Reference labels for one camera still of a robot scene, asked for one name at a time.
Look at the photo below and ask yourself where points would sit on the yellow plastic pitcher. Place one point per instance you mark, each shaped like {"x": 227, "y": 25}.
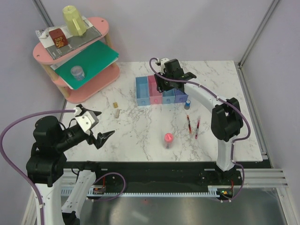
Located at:
{"x": 73, "y": 19}

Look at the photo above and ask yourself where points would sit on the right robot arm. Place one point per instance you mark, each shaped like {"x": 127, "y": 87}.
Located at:
{"x": 226, "y": 118}

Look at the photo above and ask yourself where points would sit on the aluminium frame rail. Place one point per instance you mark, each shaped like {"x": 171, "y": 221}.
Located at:
{"x": 273, "y": 178}

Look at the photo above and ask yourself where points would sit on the orange marker pen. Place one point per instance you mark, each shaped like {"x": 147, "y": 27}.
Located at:
{"x": 189, "y": 125}

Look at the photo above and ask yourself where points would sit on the light blue end drawer box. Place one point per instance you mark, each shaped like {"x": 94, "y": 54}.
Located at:
{"x": 142, "y": 91}

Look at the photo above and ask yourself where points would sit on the black table edge rail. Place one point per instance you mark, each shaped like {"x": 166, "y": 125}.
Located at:
{"x": 164, "y": 176}

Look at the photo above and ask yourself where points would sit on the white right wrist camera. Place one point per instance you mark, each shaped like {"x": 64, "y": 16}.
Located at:
{"x": 161, "y": 63}

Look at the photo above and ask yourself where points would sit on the blue cap glue bottle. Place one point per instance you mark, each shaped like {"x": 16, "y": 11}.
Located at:
{"x": 187, "y": 105}

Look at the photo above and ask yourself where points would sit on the green folder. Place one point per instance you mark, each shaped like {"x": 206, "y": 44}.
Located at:
{"x": 93, "y": 59}

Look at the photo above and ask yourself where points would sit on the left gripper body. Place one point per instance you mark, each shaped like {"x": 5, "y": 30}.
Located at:
{"x": 73, "y": 136}

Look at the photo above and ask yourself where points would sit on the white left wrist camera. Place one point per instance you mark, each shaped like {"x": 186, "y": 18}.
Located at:
{"x": 85, "y": 120}

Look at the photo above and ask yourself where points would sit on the white cable duct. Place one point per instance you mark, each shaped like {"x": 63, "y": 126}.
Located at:
{"x": 212, "y": 192}

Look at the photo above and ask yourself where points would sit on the clear paper clip jar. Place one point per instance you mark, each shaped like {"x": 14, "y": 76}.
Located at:
{"x": 78, "y": 73}

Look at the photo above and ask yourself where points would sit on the pink marker pen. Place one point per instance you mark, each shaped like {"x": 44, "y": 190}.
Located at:
{"x": 197, "y": 127}

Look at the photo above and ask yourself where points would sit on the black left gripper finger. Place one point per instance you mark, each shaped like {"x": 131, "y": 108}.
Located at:
{"x": 101, "y": 138}
{"x": 96, "y": 113}

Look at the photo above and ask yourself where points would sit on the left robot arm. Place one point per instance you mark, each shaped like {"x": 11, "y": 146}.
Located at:
{"x": 47, "y": 159}

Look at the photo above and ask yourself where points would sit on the pink lid clear jar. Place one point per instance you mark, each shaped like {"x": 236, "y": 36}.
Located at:
{"x": 168, "y": 140}

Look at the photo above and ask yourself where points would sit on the grey white notebook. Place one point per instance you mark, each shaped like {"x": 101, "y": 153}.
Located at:
{"x": 73, "y": 42}

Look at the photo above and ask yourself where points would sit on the red brown box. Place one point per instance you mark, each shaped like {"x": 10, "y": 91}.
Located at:
{"x": 58, "y": 38}

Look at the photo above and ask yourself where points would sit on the purple drawer box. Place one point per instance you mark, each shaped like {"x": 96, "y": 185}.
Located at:
{"x": 180, "y": 97}

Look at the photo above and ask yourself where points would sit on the beige stapler remover piece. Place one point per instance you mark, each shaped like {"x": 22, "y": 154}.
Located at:
{"x": 117, "y": 114}

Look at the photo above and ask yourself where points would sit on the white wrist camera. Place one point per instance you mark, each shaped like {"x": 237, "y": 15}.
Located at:
{"x": 85, "y": 120}
{"x": 161, "y": 63}

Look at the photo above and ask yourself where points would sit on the light blue middle drawer box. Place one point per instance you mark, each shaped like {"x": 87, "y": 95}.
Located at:
{"x": 168, "y": 97}

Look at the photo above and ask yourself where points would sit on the pink three tier shelf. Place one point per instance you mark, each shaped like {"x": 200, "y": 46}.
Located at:
{"x": 95, "y": 84}

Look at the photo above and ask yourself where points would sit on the pink drawer box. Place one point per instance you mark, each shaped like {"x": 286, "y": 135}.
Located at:
{"x": 155, "y": 96}

